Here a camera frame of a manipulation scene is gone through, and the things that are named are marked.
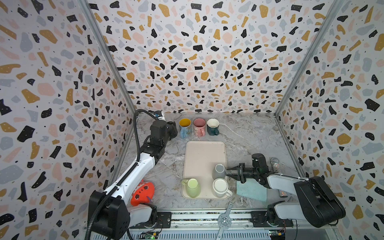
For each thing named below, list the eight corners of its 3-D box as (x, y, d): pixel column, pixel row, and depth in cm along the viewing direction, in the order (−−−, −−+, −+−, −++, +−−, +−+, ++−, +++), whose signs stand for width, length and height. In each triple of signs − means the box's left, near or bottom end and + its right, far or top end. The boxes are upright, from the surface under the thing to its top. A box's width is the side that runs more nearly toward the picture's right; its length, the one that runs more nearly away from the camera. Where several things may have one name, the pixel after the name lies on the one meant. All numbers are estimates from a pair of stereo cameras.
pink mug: (193, 141, 107) (192, 130, 98) (193, 128, 115) (193, 117, 106) (205, 141, 107) (206, 131, 98) (205, 128, 115) (206, 117, 106)
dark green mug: (206, 139, 108) (207, 129, 100) (206, 128, 115) (207, 118, 106) (218, 139, 109) (219, 129, 100) (217, 128, 115) (218, 118, 106)
